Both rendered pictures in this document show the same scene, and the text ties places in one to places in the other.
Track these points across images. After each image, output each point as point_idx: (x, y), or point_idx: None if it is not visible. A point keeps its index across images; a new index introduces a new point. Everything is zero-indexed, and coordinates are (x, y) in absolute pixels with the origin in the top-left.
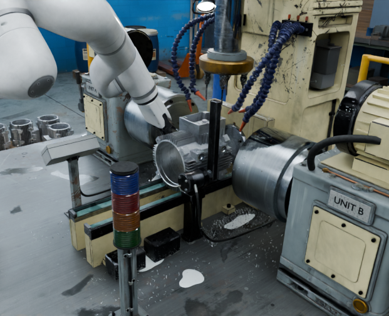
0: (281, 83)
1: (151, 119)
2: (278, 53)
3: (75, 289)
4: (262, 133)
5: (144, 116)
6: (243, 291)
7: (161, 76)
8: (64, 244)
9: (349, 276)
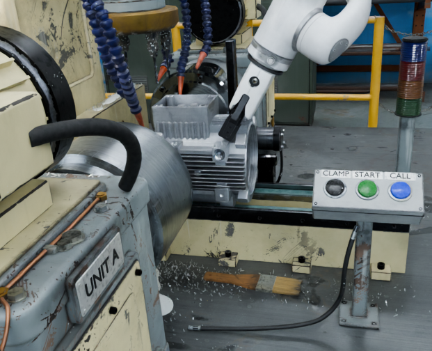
0: (79, 50)
1: (261, 99)
2: None
3: None
4: (206, 69)
5: (257, 106)
6: (296, 175)
7: None
8: (414, 278)
9: (273, 105)
